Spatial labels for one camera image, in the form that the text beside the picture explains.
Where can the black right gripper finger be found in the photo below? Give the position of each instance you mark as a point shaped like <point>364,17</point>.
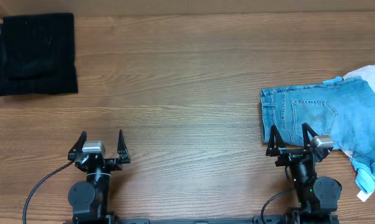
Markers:
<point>276,145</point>
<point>307,131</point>

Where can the light blue denim jeans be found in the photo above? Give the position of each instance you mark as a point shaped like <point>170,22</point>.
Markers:
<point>342,109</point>

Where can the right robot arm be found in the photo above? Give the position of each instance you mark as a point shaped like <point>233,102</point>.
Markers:
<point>317,196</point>

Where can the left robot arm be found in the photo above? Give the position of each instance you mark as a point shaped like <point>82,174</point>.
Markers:
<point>90,198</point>

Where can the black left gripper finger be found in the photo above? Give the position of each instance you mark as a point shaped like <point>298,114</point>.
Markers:
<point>77,147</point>
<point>122,149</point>

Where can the black folded knit garment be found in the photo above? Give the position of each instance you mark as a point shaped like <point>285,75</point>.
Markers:
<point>37,55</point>

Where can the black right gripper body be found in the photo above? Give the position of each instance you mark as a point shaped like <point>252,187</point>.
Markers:
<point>293,152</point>

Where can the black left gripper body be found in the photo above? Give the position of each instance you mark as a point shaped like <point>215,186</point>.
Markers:
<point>111,165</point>

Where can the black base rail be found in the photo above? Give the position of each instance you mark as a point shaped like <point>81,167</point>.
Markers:
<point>202,221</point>

